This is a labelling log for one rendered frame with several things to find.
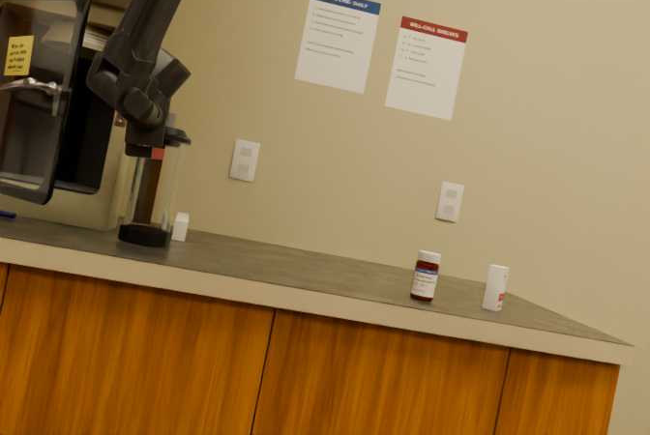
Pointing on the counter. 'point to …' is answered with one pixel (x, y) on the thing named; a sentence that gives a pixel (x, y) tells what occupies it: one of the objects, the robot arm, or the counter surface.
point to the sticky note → (18, 55)
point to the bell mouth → (94, 41)
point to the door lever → (27, 86)
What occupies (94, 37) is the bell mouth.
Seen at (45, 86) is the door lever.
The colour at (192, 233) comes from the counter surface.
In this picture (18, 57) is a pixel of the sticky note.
